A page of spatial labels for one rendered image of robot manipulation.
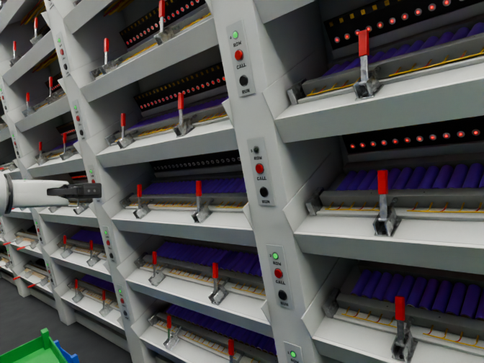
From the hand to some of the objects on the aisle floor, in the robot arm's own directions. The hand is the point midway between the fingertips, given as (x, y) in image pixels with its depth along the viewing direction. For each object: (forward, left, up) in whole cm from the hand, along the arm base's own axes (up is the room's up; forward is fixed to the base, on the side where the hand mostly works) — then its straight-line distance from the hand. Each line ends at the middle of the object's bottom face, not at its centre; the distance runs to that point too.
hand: (88, 191), depth 80 cm
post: (+25, +34, -67) cm, 79 cm away
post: (+23, -36, -67) cm, 79 cm away
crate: (-12, +50, -60) cm, 79 cm away
